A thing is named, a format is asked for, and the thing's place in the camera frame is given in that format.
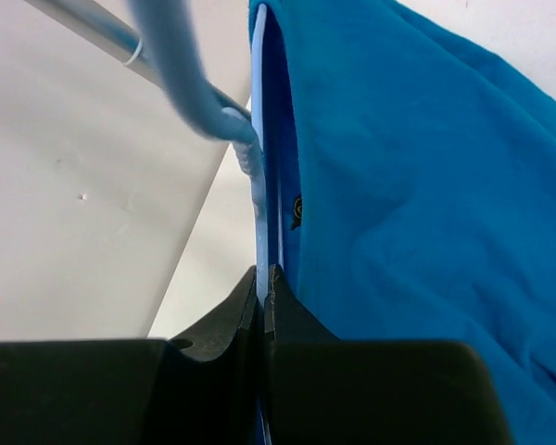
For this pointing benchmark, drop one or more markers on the light blue wire hanger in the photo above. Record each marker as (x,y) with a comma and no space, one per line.
(166,32)

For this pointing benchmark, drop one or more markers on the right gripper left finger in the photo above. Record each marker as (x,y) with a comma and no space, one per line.
(195,388)

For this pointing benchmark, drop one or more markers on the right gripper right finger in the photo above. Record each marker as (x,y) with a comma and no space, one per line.
(320,389)

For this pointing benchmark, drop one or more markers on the silver clothes rack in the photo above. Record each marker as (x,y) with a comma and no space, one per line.
(103,29)

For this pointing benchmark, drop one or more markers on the blue t shirt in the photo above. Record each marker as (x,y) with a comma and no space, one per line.
(411,184)

